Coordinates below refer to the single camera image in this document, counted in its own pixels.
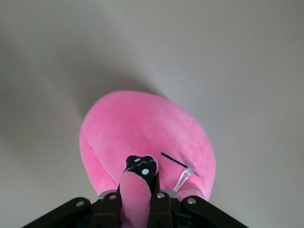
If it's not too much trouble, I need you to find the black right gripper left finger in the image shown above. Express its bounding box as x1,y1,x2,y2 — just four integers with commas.
91,192,122,228

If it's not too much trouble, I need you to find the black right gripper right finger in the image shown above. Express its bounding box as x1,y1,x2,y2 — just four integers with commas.
148,192,183,228

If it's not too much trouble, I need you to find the pink plush toy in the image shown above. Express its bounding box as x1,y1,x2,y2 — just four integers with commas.
79,89,216,228

